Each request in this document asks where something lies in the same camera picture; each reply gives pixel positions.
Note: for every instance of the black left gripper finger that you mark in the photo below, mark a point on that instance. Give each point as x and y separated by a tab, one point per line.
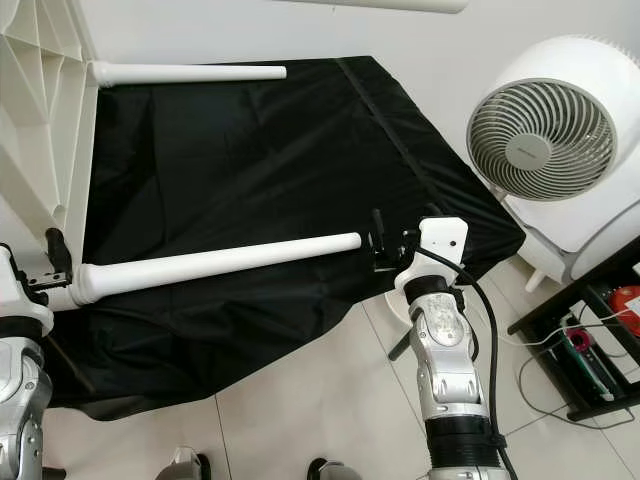
60	254

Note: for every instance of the white plastic children table top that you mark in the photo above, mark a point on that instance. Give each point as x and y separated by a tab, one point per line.
40	90

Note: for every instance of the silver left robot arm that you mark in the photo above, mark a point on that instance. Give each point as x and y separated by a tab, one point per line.
22	400

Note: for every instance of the white round basin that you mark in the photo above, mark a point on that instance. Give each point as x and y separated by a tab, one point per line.
395	300

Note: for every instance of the black table cloth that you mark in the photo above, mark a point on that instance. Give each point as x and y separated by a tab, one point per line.
260	170

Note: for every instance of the white round floor fan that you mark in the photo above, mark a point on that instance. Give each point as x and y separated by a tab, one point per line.
540	140

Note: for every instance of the black floor rack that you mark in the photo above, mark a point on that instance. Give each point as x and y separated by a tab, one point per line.
555	365

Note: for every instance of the magenta round object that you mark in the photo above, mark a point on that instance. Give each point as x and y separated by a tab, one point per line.
577	344

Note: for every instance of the grey right robot leg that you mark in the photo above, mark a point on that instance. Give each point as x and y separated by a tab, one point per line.
342	472

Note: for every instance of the grey robot leg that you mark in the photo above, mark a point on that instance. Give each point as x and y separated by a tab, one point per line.
342	472
187	465

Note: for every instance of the grey left robot leg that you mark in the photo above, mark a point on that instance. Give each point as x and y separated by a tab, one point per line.
187	465

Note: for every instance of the red rounded object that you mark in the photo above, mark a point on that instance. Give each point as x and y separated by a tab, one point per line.
626	305

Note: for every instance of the dark device with green light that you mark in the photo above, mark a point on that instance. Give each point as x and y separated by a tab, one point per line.
598	378

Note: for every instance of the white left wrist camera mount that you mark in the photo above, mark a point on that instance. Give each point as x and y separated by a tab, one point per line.
20	300

